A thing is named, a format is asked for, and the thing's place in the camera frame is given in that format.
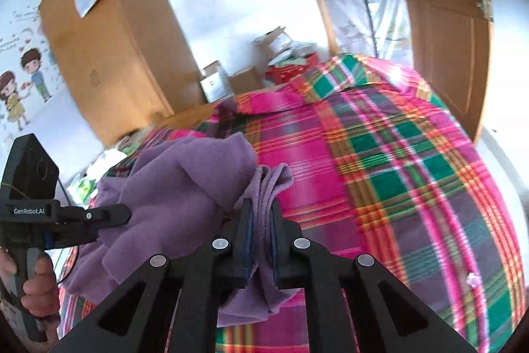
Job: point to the green tissue pack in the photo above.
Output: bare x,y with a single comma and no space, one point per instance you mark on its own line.
81,190

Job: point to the red gift box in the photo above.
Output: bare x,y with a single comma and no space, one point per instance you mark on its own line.
290,68

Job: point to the white cardboard box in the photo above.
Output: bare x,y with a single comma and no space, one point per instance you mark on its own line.
215,82

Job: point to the wooden wardrobe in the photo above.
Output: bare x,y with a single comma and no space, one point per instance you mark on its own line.
126,63

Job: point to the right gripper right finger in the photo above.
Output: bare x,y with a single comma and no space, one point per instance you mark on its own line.
354,305

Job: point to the cartoon couple wall sticker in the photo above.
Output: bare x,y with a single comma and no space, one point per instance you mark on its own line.
30,77

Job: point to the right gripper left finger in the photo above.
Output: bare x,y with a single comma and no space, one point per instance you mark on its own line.
170,305

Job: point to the brown cardboard box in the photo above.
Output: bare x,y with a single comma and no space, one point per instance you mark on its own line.
246,81

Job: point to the wooden door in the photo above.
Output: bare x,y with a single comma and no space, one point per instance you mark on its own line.
451,50

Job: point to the open cardboard box with label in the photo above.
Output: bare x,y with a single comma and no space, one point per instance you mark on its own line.
273,43

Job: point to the pink green plaid bedsheet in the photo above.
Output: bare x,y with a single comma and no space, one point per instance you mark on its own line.
380,166

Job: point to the person's left hand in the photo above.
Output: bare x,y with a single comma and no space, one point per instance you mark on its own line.
40,292

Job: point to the purple fleece garment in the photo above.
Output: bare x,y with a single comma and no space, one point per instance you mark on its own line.
178,194

